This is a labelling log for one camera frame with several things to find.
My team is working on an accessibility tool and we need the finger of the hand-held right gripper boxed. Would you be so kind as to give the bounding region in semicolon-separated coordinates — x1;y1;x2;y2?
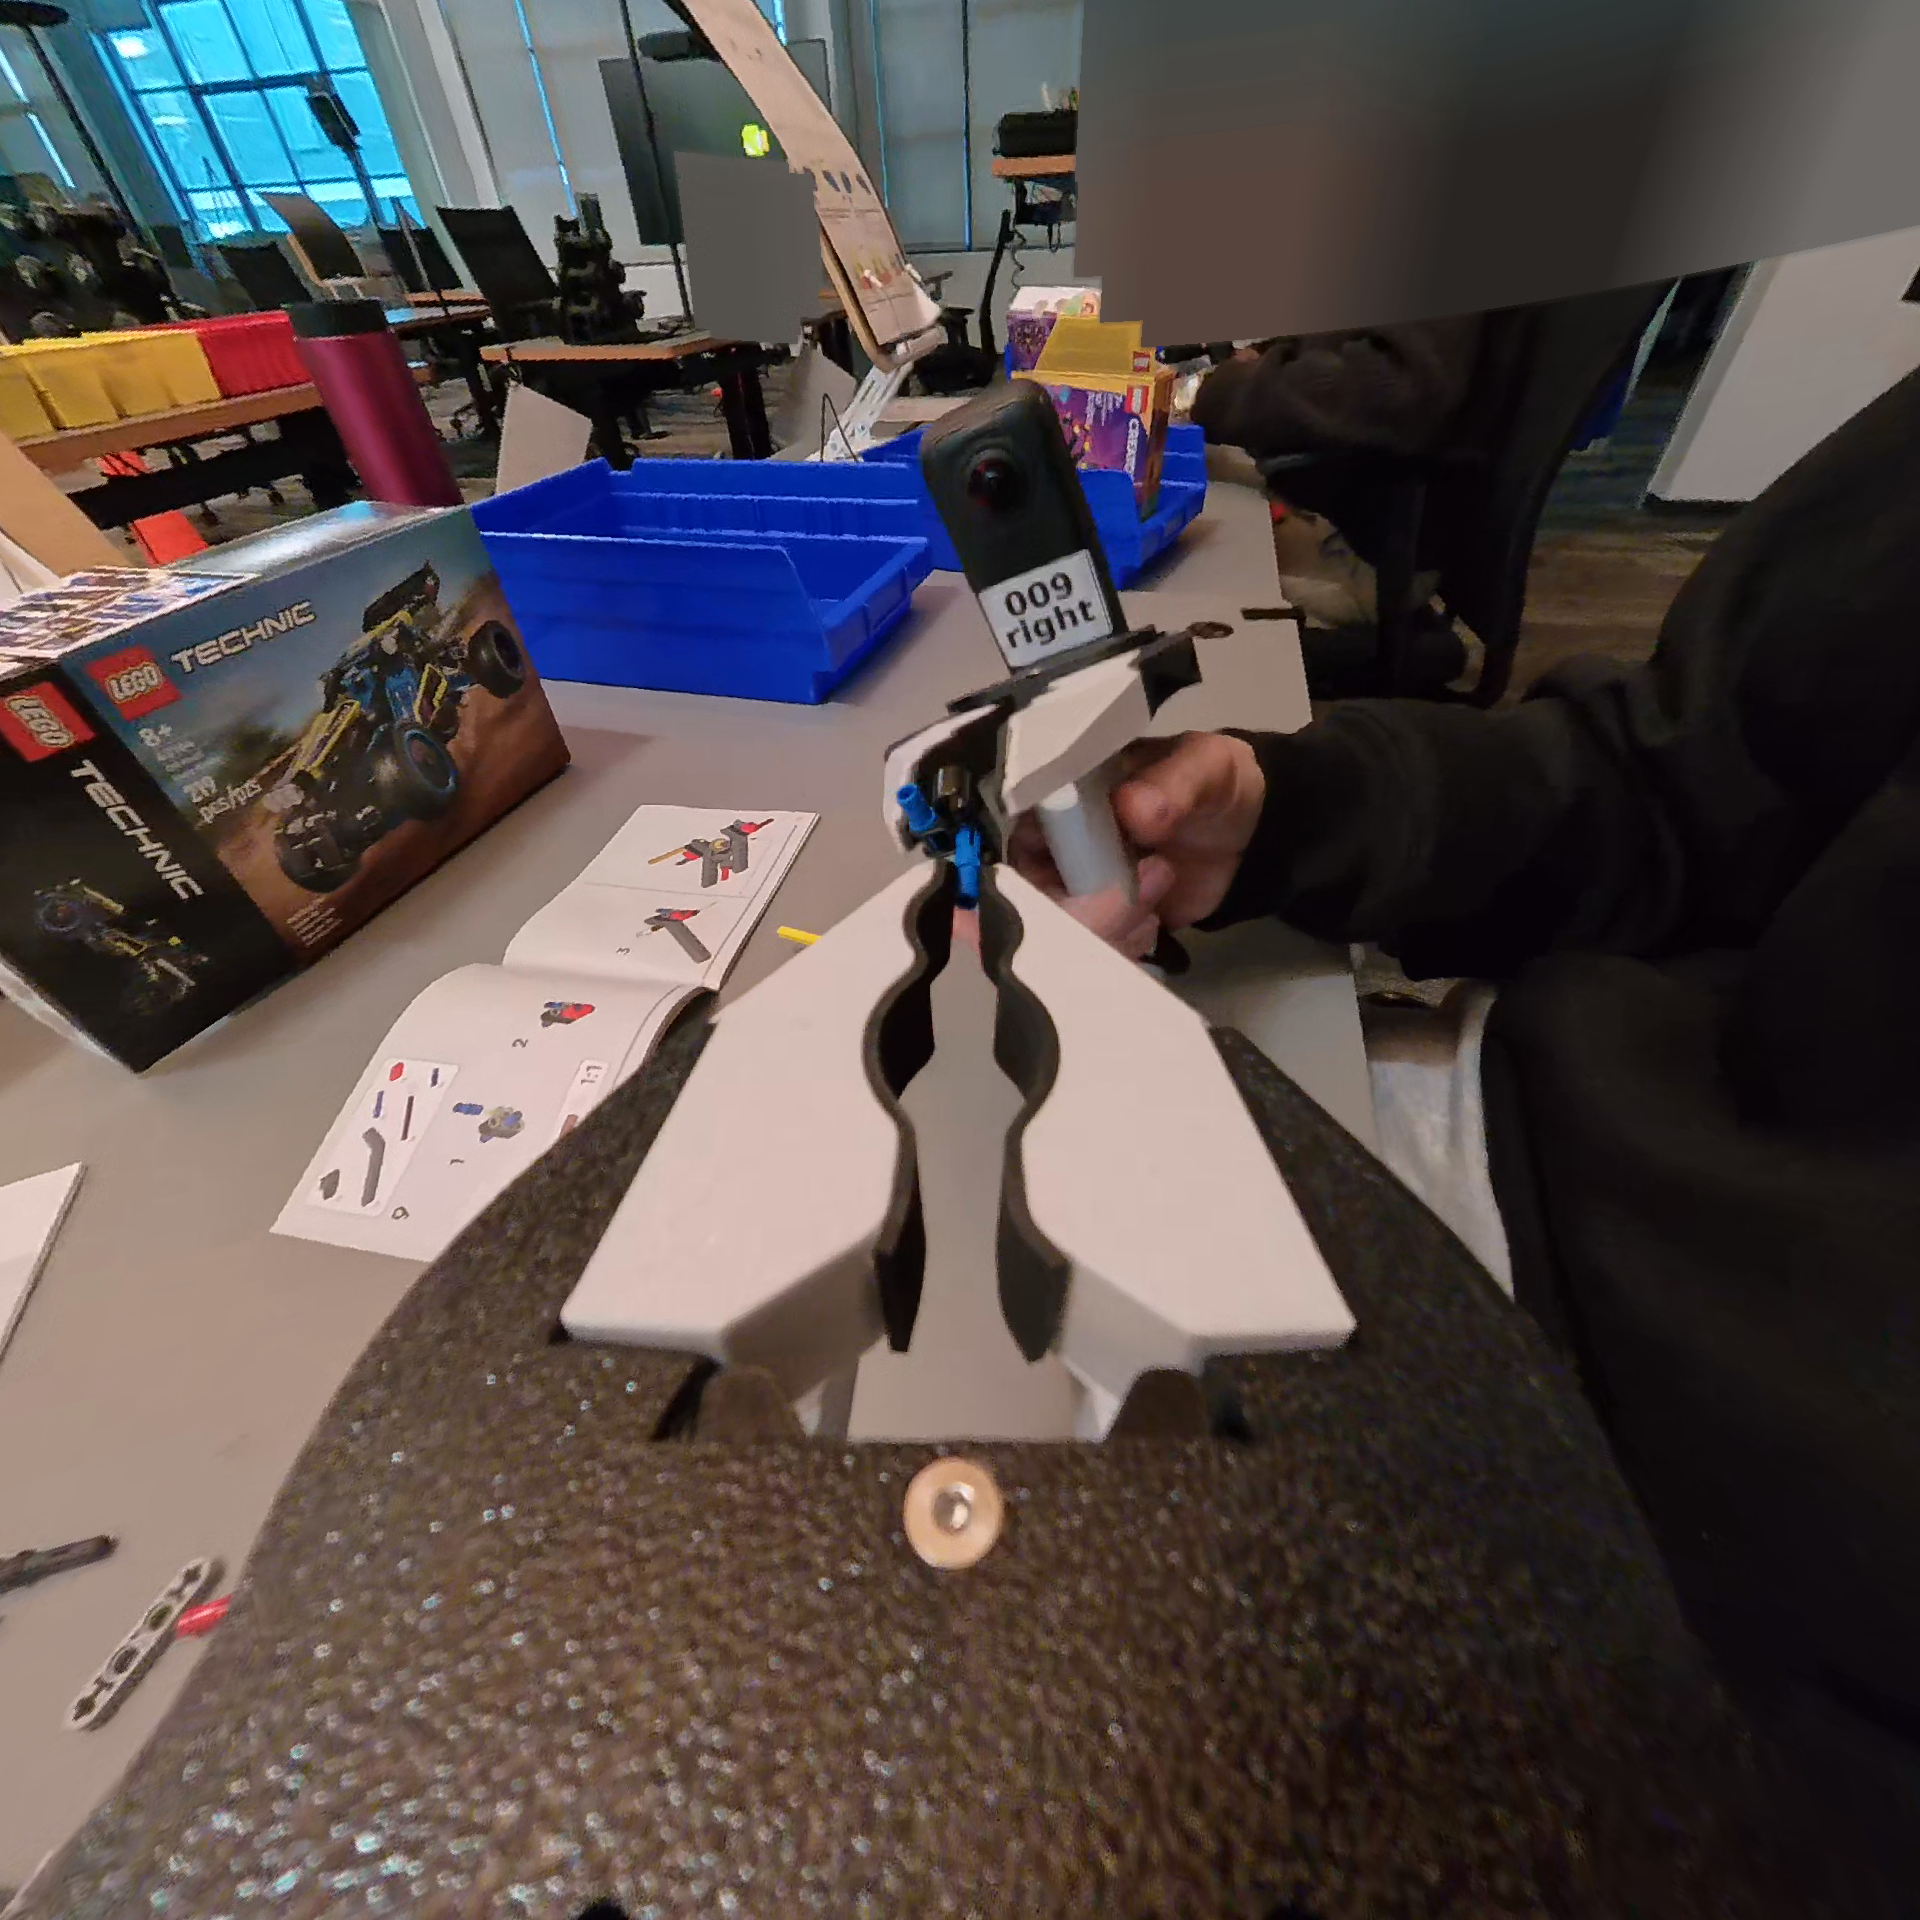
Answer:
883;701;1005;845
998;652;1156;822

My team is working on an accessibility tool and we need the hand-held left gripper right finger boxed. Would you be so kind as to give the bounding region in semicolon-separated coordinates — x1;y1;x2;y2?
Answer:
972;864;1360;1445

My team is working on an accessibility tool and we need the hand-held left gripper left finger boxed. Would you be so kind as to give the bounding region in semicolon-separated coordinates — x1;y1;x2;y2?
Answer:
558;864;962;1434

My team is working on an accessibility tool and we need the black lego connector with blue pin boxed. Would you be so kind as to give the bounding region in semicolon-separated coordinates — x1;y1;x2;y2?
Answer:
893;762;978;861

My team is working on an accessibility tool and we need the person's right forearm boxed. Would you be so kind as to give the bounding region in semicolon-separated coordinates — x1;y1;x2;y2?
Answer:
1199;367;1920;984

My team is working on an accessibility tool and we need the lego set box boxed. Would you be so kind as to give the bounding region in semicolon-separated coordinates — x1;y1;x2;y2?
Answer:
0;504;573;1077

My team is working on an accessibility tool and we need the grey lego beam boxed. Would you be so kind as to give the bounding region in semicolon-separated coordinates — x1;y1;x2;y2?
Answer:
66;1558;225;1732

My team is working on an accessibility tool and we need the person's right hand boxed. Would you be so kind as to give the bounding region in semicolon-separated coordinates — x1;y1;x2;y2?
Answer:
1005;728;1270;962

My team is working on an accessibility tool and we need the purple toy box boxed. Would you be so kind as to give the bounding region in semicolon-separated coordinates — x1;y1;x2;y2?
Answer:
1003;282;1179;521

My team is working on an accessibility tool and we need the open instruction booklet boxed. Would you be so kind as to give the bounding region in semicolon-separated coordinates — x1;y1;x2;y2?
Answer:
268;804;820;1267

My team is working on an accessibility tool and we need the wooden office desk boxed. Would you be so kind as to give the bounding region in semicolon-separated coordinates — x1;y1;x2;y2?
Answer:
480;330;765;461

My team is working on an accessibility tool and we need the white card sheet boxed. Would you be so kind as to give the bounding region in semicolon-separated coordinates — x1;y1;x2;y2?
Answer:
495;385;596;495

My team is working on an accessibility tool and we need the dark monitor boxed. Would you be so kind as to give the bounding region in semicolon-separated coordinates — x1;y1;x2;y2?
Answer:
596;44;832;250

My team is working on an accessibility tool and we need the person's black jacket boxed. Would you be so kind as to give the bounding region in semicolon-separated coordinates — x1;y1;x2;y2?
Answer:
1478;720;1920;1920

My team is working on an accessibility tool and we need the black office chair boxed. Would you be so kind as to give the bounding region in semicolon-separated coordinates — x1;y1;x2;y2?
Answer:
435;202;560;342

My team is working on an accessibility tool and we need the maroon drink bottle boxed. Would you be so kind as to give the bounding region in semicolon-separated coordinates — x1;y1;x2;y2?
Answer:
285;297;463;514

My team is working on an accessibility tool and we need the closed white booklet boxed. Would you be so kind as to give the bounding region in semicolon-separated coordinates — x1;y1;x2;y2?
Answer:
0;1164;85;1360

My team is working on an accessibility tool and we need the row of red bins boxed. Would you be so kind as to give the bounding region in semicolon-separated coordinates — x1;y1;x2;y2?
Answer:
193;310;315;400

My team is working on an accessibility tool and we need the wooden table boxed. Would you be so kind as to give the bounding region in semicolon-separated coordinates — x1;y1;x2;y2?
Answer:
0;382;322;497

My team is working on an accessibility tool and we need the row of yellow bins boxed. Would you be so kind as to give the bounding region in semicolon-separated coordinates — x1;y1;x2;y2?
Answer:
0;324;225;440

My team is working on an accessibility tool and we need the brown cardboard sheet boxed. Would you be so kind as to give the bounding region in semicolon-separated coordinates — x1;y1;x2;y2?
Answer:
0;435;140;581

